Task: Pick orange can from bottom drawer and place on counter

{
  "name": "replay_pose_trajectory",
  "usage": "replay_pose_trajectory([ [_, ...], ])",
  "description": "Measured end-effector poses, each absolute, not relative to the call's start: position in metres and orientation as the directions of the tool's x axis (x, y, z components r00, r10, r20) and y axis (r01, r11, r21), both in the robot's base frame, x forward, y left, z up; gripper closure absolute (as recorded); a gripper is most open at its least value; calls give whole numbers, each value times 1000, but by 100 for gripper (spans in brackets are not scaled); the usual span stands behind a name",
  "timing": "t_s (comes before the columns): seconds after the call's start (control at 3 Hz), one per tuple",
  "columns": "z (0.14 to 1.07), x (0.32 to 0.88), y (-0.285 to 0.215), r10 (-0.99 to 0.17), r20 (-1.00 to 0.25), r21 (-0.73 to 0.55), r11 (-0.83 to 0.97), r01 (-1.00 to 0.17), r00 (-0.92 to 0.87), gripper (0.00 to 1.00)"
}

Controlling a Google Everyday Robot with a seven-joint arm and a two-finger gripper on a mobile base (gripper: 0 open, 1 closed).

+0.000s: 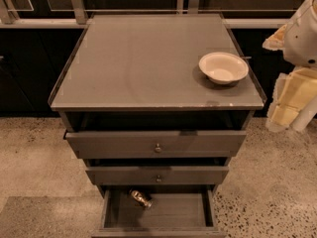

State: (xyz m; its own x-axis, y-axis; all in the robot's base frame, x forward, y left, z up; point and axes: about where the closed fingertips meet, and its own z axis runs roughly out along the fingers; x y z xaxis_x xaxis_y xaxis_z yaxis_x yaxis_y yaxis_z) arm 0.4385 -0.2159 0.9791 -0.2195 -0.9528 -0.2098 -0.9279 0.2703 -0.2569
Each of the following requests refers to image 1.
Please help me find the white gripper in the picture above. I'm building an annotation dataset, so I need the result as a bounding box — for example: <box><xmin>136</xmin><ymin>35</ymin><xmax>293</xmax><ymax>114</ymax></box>
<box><xmin>263</xmin><ymin>0</ymin><xmax>317</xmax><ymax>132</ymax></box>

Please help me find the orange soda can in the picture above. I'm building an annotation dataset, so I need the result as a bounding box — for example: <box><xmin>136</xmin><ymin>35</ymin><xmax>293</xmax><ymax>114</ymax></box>
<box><xmin>129</xmin><ymin>189</ymin><xmax>153</xmax><ymax>209</ymax></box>

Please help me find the grey drawer cabinet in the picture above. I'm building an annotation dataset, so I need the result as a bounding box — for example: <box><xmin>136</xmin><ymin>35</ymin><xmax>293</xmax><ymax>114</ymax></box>
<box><xmin>48</xmin><ymin>13</ymin><xmax>267</xmax><ymax>238</ymax></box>

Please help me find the top drawer metal knob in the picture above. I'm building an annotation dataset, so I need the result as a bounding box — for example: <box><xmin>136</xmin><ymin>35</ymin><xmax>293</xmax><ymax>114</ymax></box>
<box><xmin>155</xmin><ymin>143</ymin><xmax>162</xmax><ymax>153</ymax></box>

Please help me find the bottom grey drawer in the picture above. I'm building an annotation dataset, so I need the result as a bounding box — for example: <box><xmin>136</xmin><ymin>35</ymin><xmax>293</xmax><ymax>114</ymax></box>
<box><xmin>91</xmin><ymin>186</ymin><xmax>226</xmax><ymax>238</ymax></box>

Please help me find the grey drawer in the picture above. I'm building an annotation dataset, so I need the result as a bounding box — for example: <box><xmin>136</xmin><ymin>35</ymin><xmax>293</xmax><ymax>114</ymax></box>
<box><xmin>86</xmin><ymin>166</ymin><xmax>229</xmax><ymax>185</ymax></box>
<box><xmin>91</xmin><ymin>186</ymin><xmax>226</xmax><ymax>238</ymax></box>
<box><xmin>65</xmin><ymin>130</ymin><xmax>246</xmax><ymax>159</ymax></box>

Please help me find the top grey drawer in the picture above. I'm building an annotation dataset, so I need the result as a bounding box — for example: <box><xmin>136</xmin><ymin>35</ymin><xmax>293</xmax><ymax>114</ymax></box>
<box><xmin>65</xmin><ymin>130</ymin><xmax>246</xmax><ymax>159</ymax></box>

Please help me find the middle grey drawer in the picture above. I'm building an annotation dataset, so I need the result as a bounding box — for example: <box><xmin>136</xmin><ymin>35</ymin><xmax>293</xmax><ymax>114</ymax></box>
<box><xmin>86</xmin><ymin>166</ymin><xmax>229</xmax><ymax>185</ymax></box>

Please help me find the white paper bowl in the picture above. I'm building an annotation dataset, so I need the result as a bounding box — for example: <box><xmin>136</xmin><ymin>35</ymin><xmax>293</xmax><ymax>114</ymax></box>
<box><xmin>199</xmin><ymin>52</ymin><xmax>249</xmax><ymax>85</ymax></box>

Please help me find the white pipe post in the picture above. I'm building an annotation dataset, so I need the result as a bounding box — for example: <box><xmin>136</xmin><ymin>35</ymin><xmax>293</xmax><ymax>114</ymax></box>
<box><xmin>291</xmin><ymin>96</ymin><xmax>317</xmax><ymax>131</ymax></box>

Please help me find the metal railing frame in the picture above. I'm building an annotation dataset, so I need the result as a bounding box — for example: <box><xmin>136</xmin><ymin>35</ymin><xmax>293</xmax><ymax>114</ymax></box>
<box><xmin>0</xmin><ymin>0</ymin><xmax>304</xmax><ymax>29</ymax></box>

